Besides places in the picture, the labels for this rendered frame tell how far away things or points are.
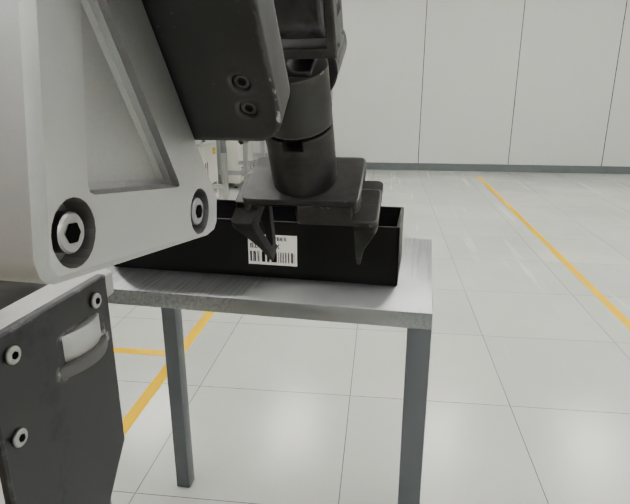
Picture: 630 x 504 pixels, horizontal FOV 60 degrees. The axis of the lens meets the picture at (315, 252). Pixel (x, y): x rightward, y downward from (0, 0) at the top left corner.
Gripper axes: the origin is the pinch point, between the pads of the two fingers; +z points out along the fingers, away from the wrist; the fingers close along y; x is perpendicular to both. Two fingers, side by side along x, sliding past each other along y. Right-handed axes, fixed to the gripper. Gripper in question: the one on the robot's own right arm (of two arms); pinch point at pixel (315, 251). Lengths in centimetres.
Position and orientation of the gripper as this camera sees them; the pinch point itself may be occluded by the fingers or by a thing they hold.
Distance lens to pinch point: 54.5
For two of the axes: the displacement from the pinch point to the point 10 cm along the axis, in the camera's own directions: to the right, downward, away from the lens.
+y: -9.8, -0.5, 1.8
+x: -1.7, 6.9, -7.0
